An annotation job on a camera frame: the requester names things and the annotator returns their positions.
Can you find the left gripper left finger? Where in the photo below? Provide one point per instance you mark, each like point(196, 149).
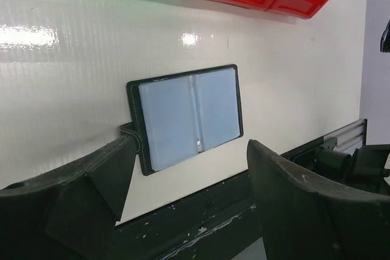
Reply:
point(69, 212)

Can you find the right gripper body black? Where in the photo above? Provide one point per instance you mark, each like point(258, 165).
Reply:
point(385, 40)

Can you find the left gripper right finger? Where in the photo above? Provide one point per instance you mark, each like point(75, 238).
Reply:
point(303, 215)

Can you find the black leather card holder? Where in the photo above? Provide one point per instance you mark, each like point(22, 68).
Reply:
point(178, 116)

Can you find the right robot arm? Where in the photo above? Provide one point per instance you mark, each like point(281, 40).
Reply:
point(364, 169)

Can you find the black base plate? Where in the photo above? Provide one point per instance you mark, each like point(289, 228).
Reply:
point(217, 222)

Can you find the aluminium frame rail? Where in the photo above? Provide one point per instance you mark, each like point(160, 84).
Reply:
point(347, 138)

